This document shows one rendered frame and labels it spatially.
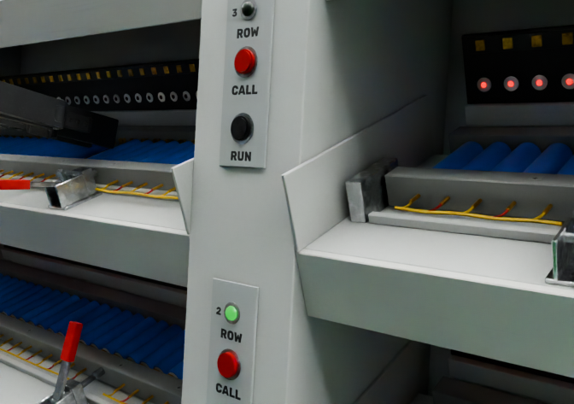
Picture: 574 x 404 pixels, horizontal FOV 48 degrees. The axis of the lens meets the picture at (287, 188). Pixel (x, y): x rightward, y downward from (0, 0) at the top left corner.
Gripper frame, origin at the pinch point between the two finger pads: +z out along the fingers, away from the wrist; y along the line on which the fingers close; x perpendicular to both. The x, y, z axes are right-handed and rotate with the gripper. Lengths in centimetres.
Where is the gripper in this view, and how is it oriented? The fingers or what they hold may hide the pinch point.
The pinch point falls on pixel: (74, 126)
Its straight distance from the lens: 66.9
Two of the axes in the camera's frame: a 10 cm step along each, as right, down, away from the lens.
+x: -1.5, 9.9, -0.8
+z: 6.1, 1.6, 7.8
